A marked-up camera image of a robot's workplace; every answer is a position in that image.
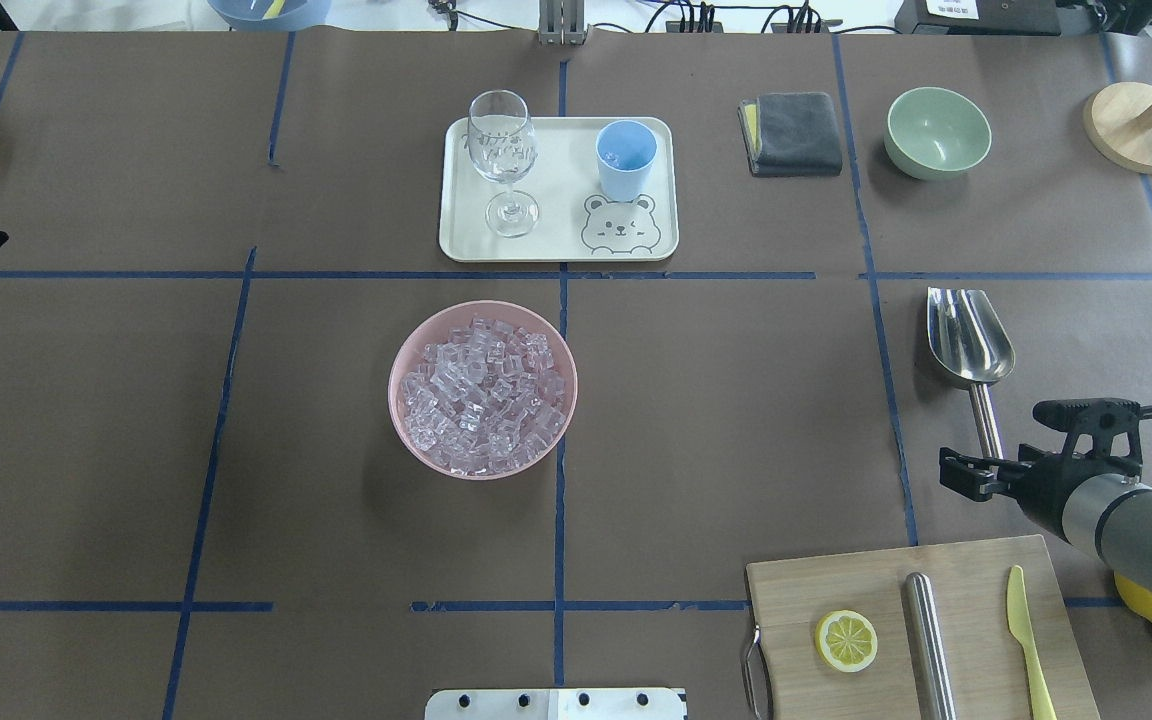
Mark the pink bowl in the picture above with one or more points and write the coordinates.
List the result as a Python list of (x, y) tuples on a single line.
[(483, 390)]

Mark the cream serving tray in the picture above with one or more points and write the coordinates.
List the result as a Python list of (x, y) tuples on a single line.
[(577, 223)]

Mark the clear wine glass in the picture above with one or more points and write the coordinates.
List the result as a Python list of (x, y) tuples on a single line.
[(502, 145)]

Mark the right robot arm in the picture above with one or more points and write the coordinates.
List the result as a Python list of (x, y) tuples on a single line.
[(1088, 494)]

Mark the blue bowl on desk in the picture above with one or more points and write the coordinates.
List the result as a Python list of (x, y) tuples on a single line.
[(273, 16)]

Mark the clear ice cubes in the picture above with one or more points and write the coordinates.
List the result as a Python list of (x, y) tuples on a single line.
[(483, 392)]

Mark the grey folded cloth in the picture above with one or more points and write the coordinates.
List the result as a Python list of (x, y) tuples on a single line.
[(791, 135)]

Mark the green ceramic bowl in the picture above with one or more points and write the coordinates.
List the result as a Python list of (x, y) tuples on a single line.
[(935, 134)]

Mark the yellow lemon upper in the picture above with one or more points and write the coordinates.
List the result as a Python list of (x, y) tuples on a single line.
[(1136, 597)]

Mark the halved lemon slice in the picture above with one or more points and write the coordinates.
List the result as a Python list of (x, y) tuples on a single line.
[(846, 641)]

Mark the yellow plastic knife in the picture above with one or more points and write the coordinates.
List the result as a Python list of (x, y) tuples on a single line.
[(1021, 629)]

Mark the steel ice scoop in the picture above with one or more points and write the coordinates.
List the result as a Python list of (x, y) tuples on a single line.
[(973, 351)]

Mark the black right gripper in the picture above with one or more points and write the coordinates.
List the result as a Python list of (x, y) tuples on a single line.
[(1043, 490)]

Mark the wooden cutting board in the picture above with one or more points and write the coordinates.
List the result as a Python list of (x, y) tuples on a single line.
[(986, 666)]

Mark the blue plastic cup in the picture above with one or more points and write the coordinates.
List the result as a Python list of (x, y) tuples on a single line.
[(625, 152)]

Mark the wooden mug tree stand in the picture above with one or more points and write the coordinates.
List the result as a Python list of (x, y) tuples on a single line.
[(1118, 121)]

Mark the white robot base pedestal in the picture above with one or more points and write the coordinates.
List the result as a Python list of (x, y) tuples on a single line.
[(559, 703)]

